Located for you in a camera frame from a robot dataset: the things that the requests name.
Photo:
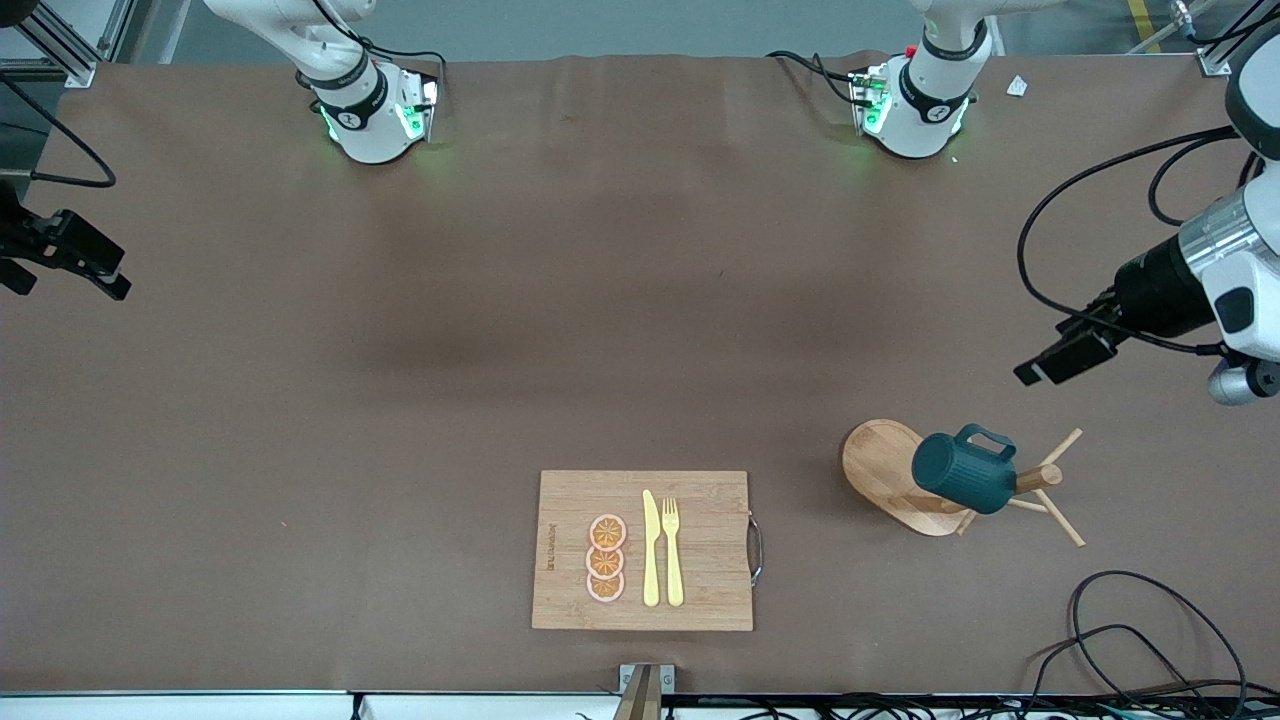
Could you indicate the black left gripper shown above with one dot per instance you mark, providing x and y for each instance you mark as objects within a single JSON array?
[{"x": 1160, "y": 290}]

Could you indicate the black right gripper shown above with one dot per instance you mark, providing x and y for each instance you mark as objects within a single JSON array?
[{"x": 22, "y": 240}]

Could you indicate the teal ribbed mug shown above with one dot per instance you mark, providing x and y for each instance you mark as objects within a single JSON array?
[{"x": 965, "y": 475}]

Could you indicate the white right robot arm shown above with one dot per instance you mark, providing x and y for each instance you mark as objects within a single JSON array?
[{"x": 360, "y": 120}]

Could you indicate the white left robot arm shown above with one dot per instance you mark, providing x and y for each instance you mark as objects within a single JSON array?
[{"x": 930, "y": 110}]

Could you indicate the wooden mug tree stand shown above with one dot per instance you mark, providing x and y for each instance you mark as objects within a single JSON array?
[{"x": 885, "y": 465}]

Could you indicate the white paper scrap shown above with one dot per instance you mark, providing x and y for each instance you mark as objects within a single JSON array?
[{"x": 1017, "y": 86}]

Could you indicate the yellow plastic fork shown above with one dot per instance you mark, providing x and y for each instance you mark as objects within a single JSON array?
[{"x": 672, "y": 560}]

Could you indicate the yellow plastic knife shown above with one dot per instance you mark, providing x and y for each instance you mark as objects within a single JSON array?
[{"x": 651, "y": 560}]

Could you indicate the orange slice toy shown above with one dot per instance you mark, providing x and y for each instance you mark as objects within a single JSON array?
[
  {"x": 607, "y": 532},
  {"x": 605, "y": 588},
  {"x": 605, "y": 562}
]

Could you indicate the aluminium frame post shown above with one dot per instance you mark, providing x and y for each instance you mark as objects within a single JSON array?
[
  {"x": 70, "y": 60},
  {"x": 1215, "y": 62}
]

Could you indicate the white table edge rail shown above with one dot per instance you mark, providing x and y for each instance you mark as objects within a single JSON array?
[{"x": 200, "y": 708}]

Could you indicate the metal mount bracket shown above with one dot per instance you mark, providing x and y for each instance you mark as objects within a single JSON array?
[{"x": 647, "y": 690}]

